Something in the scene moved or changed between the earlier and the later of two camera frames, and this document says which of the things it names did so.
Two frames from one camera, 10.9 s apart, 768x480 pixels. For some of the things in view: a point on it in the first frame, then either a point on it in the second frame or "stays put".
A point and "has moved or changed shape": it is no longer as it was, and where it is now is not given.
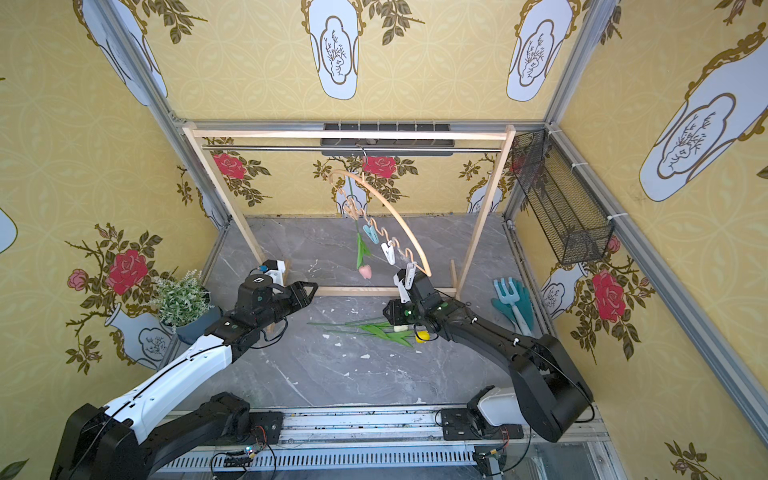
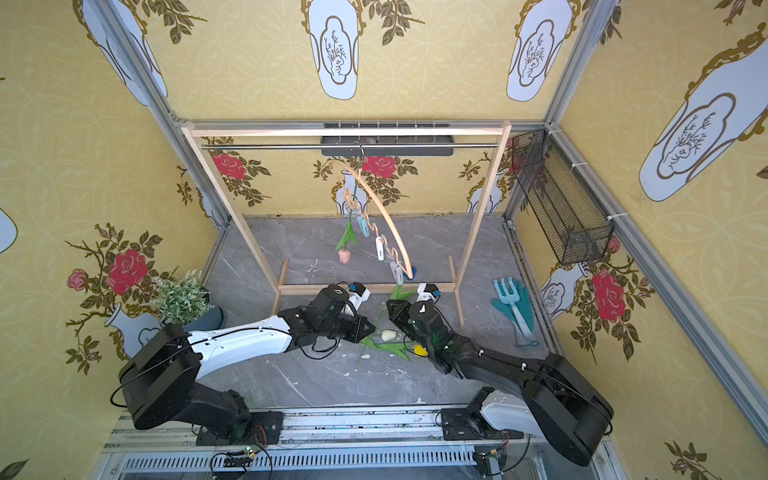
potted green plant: (183, 304) stays put
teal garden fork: (511, 298) stays put
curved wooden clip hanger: (390, 248) has moved or changed shape
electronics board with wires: (244, 457) stays put
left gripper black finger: (298, 289) -> (363, 328)
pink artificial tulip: (362, 250) -> (344, 254)
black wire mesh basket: (574, 221) stays put
